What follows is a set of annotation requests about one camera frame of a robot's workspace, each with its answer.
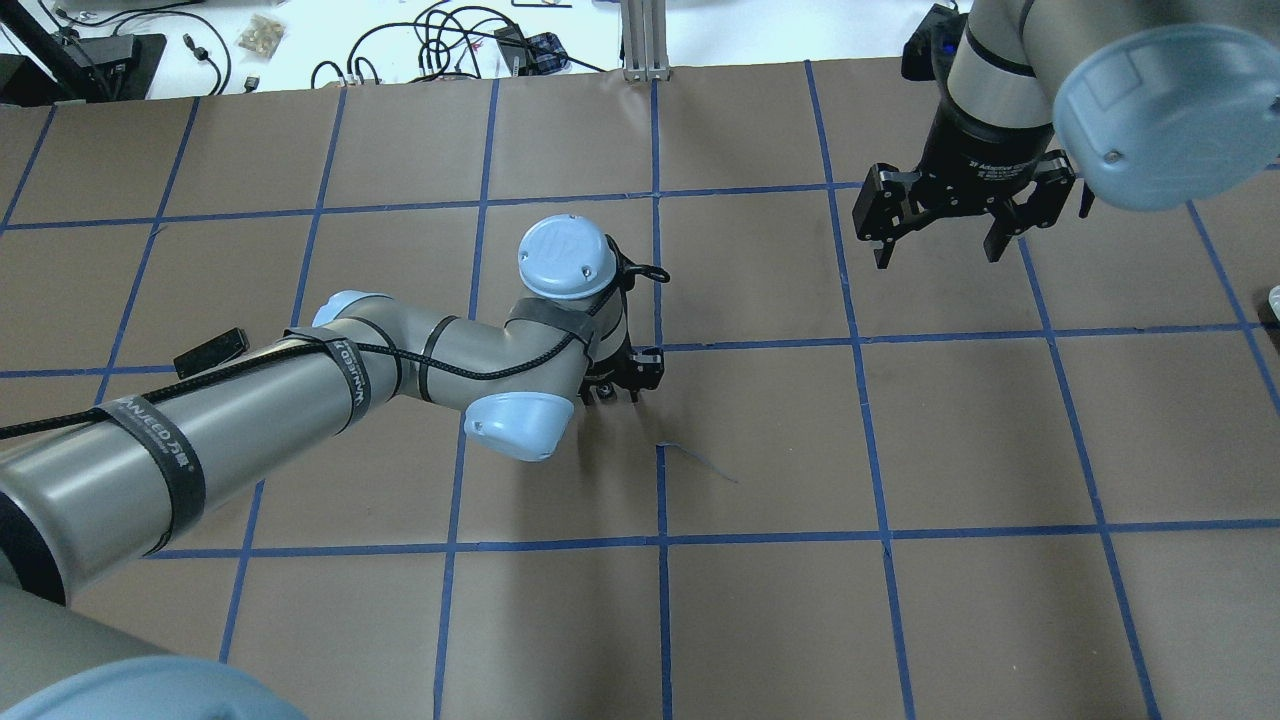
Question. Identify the black brake pad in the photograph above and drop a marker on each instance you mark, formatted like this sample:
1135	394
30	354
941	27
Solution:
219	350

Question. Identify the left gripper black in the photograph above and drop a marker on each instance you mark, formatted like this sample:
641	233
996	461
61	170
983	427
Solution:
644	367

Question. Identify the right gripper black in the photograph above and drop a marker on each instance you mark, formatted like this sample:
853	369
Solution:
974	160

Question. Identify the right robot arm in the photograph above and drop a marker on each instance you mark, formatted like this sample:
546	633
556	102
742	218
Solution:
1149	104

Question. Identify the aluminium frame post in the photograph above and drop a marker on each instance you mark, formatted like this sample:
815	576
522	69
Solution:
644	43

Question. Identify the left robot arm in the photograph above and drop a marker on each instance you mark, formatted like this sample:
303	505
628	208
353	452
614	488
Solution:
85	493

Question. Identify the black monitor stand base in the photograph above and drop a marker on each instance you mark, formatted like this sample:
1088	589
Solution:
118	68

